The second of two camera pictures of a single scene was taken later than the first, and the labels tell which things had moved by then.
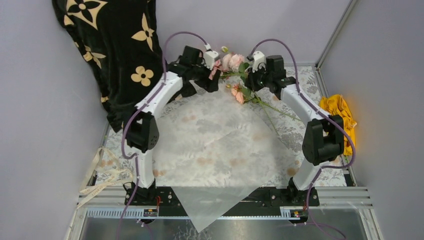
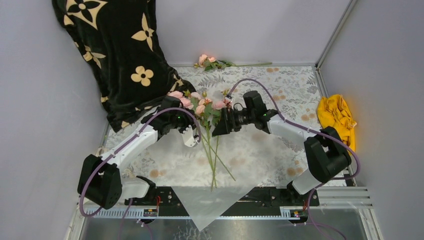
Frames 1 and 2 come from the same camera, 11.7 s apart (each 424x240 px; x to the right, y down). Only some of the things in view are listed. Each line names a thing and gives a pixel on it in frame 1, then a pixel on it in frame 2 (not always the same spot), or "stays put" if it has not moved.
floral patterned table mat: x=205 y=140 stays put
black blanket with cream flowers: x=121 y=38 stays put
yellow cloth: x=335 y=104 stays put
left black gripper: x=207 y=84 -> x=189 y=120
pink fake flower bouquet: x=232 y=67 -> x=207 y=110
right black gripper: x=251 y=74 -> x=227 y=123
